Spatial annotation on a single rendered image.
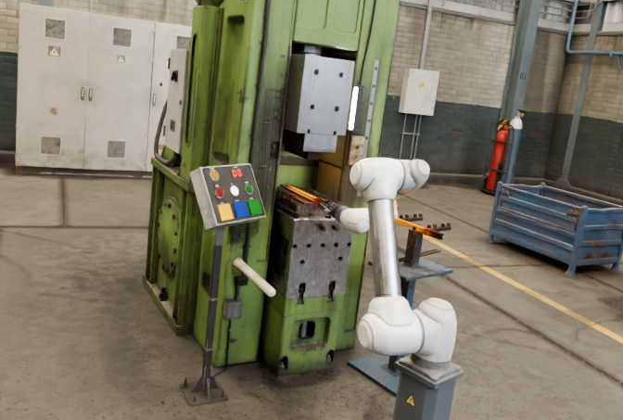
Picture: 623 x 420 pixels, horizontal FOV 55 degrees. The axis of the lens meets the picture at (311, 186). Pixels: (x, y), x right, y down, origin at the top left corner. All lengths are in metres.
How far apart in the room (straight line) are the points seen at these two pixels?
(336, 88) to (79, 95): 5.47
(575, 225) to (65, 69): 6.21
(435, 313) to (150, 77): 6.53
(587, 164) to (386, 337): 9.93
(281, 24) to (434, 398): 1.93
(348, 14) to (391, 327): 1.81
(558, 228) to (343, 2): 3.96
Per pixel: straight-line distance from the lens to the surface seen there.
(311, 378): 3.52
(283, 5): 3.20
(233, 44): 3.48
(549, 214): 6.68
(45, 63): 8.24
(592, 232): 6.64
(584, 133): 12.04
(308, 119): 3.13
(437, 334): 2.35
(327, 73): 3.16
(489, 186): 10.67
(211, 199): 2.74
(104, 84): 8.26
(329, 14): 3.33
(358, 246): 3.66
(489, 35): 11.36
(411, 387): 2.47
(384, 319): 2.25
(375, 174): 2.33
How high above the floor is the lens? 1.68
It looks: 11 degrees down
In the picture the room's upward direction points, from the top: 7 degrees clockwise
